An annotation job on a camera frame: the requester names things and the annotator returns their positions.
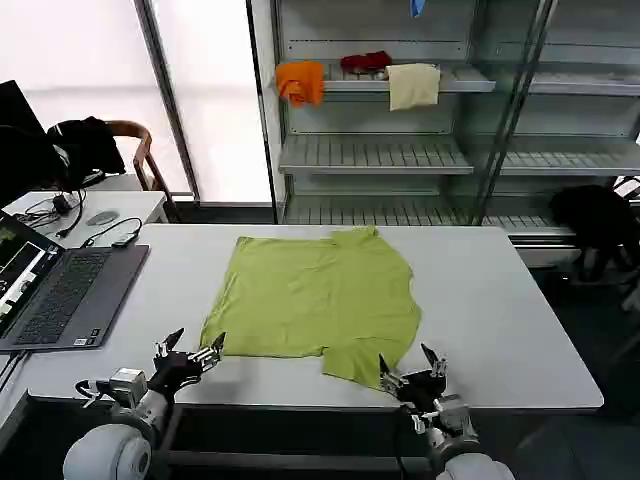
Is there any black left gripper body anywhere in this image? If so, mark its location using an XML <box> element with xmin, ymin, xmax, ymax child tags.
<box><xmin>147</xmin><ymin>350</ymin><xmax>204</xmax><ymax>401</ymax></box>

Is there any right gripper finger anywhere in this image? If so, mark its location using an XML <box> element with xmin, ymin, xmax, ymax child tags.
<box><xmin>419</xmin><ymin>342</ymin><xmax>449</xmax><ymax>381</ymax></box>
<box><xmin>377</xmin><ymin>352</ymin><xmax>409</xmax><ymax>399</ymax></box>

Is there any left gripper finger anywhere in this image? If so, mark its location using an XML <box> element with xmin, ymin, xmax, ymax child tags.
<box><xmin>152</xmin><ymin>327</ymin><xmax>185</xmax><ymax>359</ymax></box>
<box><xmin>189</xmin><ymin>331</ymin><xmax>227</xmax><ymax>372</ymax></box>

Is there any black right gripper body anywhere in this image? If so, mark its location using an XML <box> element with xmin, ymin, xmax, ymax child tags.
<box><xmin>399</xmin><ymin>369</ymin><xmax>449</xmax><ymax>414</ymax></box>

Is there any green t-shirt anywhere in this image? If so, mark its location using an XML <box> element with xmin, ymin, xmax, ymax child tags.
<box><xmin>198</xmin><ymin>225</ymin><xmax>424</xmax><ymax>393</ymax></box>

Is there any dark grey laptop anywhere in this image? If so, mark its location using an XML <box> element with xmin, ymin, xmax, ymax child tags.
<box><xmin>0</xmin><ymin>209</ymin><xmax>151</xmax><ymax>351</ymax></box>

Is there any grey round pad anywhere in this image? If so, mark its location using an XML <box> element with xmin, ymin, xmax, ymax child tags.
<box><xmin>85</xmin><ymin>209</ymin><xmax>120</xmax><ymax>227</ymax></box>

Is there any small white side table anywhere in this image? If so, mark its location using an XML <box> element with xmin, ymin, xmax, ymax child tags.
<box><xmin>0</xmin><ymin>189</ymin><xmax>169</xmax><ymax>251</ymax></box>

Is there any wooden chair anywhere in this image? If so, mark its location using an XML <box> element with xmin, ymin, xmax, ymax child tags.
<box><xmin>104</xmin><ymin>119</ymin><xmax>177</xmax><ymax>211</ymax></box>

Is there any black bag on stand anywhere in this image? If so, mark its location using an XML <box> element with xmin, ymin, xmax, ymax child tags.
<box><xmin>548</xmin><ymin>184</ymin><xmax>640</xmax><ymax>284</ymax></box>

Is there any black jacket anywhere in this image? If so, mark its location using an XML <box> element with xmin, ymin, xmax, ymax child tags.
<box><xmin>47</xmin><ymin>116</ymin><xmax>126</xmax><ymax>189</ymax></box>

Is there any grey shelf rack with cloths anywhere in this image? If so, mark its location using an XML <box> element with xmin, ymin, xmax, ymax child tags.
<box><xmin>247</xmin><ymin>0</ymin><xmax>499</xmax><ymax>226</ymax></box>

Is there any empty grey shelf rack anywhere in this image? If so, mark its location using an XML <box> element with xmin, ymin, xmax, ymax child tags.
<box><xmin>469</xmin><ymin>0</ymin><xmax>640</xmax><ymax>251</ymax></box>

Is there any black monitor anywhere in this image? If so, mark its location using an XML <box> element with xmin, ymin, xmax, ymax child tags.
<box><xmin>0</xmin><ymin>79</ymin><xmax>45</xmax><ymax>136</ymax></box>

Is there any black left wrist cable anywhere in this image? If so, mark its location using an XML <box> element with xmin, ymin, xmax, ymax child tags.
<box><xmin>74</xmin><ymin>378</ymin><xmax>114</xmax><ymax>410</ymax></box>

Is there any black cable with dongle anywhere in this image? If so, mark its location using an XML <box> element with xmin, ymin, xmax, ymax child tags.
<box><xmin>79</xmin><ymin>217</ymin><xmax>144</xmax><ymax>250</ymax></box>

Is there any long black cable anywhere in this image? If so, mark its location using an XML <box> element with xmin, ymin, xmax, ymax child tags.
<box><xmin>56</xmin><ymin>188</ymin><xmax>87</xmax><ymax>240</ymax></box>

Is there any dark window frame post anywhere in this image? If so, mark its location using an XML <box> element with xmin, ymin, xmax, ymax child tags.
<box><xmin>133</xmin><ymin>0</ymin><xmax>202</xmax><ymax>207</ymax></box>

